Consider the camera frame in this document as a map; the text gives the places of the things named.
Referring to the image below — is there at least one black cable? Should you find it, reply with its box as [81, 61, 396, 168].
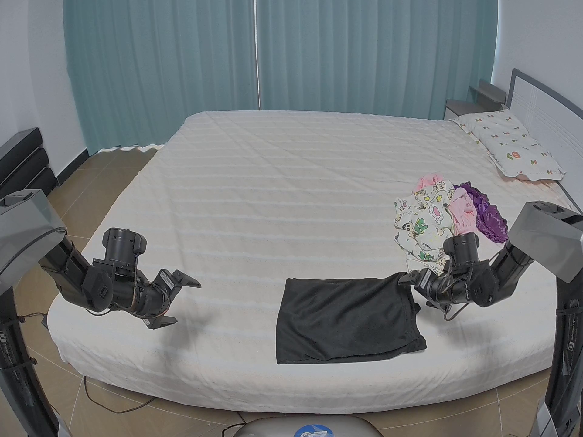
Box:
[424, 300, 462, 322]
[82, 375, 156, 414]

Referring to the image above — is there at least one black shirt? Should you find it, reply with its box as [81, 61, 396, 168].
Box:
[275, 273, 427, 365]

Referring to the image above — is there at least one white printed pillow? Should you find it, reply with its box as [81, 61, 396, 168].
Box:
[448, 109, 566, 182]

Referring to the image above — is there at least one bed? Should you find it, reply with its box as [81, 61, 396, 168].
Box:
[46, 67, 583, 411]

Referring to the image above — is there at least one grey bedside table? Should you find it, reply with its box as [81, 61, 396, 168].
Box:
[444, 79, 507, 119]

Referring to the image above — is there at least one pink garment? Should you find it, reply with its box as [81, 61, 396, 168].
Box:
[417, 173, 481, 235]

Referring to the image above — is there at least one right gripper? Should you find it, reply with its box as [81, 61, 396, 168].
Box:
[412, 269, 468, 310]

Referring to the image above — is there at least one dark grey chest of drawers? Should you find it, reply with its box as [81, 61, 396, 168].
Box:
[0, 127, 57, 199]

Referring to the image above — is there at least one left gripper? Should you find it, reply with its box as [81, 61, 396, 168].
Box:
[116, 269, 201, 331]

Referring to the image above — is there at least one purple garment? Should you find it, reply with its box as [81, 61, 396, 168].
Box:
[453, 181, 508, 245]

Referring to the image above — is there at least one white printed pyjama top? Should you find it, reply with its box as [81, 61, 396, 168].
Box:
[394, 181, 456, 274]

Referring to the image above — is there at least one blue-green curtain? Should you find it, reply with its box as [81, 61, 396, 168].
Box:
[256, 0, 499, 119]
[61, 0, 261, 154]

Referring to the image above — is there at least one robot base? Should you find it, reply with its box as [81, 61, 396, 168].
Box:
[232, 417, 383, 437]

